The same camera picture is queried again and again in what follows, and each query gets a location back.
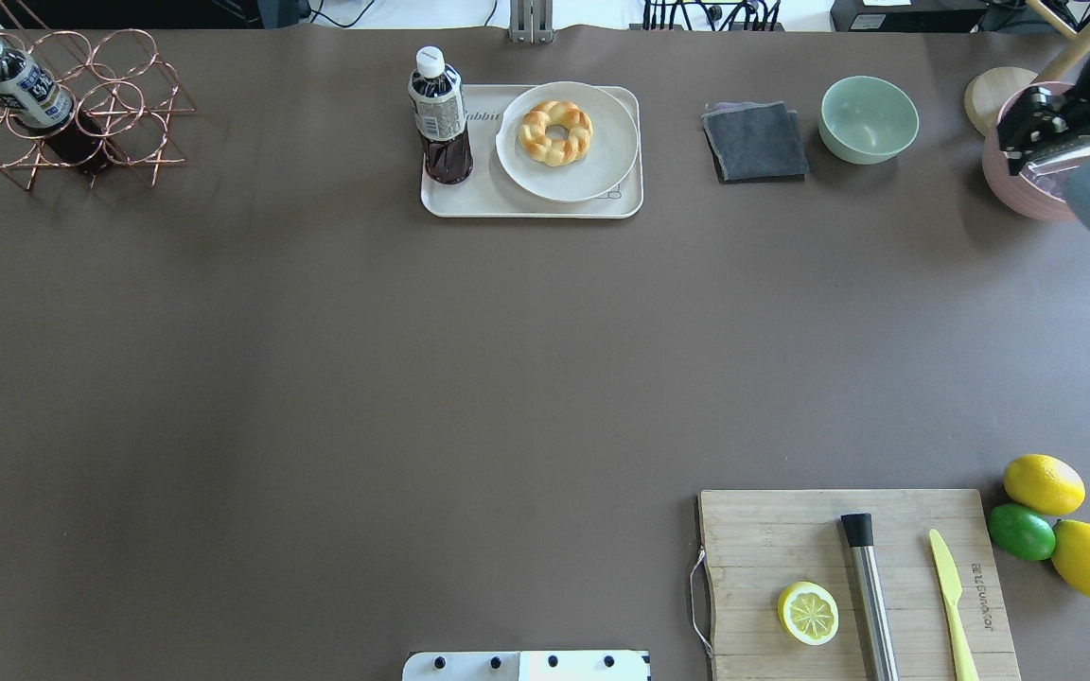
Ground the green lime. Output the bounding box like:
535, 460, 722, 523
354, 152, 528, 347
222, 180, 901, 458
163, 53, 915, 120
988, 503, 1057, 562

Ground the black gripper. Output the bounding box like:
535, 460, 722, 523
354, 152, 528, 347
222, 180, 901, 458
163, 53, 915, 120
996, 86, 1090, 177

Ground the metal ice scoop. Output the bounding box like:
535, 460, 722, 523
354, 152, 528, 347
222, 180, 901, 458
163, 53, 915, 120
1018, 135, 1090, 182

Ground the dark drink bottle on tray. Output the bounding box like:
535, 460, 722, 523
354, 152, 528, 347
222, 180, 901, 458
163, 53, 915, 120
408, 44, 473, 185

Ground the steel muddler black tip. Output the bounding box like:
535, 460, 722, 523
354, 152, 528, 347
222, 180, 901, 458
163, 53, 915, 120
839, 513, 900, 680

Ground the yellow plastic knife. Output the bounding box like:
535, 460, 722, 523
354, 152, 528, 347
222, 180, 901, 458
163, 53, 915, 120
927, 528, 980, 680

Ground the mint green bowl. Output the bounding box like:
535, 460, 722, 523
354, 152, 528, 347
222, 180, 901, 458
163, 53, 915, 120
818, 75, 920, 165

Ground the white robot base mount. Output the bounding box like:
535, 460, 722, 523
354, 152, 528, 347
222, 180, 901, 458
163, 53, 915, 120
401, 648, 652, 680

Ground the grey folded cloth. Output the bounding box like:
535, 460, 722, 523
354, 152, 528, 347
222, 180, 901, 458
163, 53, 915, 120
701, 102, 809, 183

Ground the yellow lemon upper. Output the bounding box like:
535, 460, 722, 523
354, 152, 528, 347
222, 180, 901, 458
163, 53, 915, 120
1002, 453, 1086, 516

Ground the cream rabbit tray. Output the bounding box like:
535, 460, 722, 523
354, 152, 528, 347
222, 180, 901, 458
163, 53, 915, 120
420, 83, 644, 219

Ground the braided donut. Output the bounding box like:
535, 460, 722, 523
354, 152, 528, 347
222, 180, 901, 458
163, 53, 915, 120
518, 100, 594, 167

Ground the wooden mug tree stand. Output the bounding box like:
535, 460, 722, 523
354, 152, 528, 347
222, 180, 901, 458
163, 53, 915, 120
962, 1, 1090, 135

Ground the copper wire bottle rack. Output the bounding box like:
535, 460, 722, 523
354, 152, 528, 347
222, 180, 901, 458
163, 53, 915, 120
0, 27, 198, 191

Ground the white round plate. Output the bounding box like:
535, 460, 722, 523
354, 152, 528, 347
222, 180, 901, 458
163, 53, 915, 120
496, 81, 639, 202

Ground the wooden cutting board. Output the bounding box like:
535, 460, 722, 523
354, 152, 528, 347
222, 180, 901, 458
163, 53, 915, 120
699, 490, 1021, 680

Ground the pink bowl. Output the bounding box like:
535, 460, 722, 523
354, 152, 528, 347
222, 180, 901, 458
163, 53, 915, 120
981, 122, 1077, 221

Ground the lemon half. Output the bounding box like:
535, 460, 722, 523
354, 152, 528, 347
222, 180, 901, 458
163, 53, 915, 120
776, 581, 839, 646

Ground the dark bottle in rack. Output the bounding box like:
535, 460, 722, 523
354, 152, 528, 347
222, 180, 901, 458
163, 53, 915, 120
0, 40, 112, 177

